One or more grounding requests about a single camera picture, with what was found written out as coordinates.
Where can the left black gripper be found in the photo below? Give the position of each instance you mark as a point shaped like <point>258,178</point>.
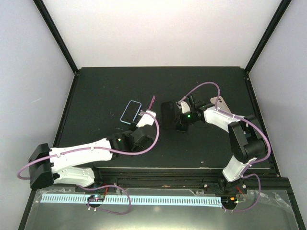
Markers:
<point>132,126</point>

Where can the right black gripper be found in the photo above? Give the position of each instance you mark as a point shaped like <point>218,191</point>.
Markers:
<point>182,121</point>

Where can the black phone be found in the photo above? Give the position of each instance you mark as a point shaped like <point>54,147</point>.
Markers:
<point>168,115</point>

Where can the black case magenta rim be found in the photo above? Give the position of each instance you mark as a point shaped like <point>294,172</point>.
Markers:
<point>151,102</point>

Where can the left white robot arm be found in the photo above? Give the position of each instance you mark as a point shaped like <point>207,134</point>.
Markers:
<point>49,166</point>

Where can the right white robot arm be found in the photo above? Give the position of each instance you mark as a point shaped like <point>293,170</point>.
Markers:
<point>246,138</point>

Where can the phone in blue case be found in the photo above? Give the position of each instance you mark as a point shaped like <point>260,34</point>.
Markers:
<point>131,111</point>

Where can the black foam table mat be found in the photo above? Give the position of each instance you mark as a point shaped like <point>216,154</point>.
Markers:
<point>100,96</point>

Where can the left circuit board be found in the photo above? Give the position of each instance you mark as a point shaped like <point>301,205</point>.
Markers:
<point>96,198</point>

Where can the circuit board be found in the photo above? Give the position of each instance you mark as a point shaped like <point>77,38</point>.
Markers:
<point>229,200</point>
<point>96,198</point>

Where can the right circuit board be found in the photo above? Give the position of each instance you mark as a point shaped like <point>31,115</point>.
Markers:
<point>229,200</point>

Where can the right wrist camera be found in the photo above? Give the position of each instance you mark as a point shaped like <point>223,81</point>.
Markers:
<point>184,107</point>

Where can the white slotted cable duct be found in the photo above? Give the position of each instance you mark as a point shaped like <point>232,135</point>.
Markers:
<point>146,200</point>

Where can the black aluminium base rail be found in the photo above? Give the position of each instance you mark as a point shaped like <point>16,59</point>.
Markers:
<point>211,181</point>

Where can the right black frame post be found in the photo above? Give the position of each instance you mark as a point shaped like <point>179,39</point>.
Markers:
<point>280,11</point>

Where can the black frame post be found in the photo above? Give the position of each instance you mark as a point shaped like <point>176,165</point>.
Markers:
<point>280,11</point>
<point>40,5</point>

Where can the left black frame post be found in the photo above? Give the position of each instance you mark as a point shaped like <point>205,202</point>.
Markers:
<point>40,5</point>

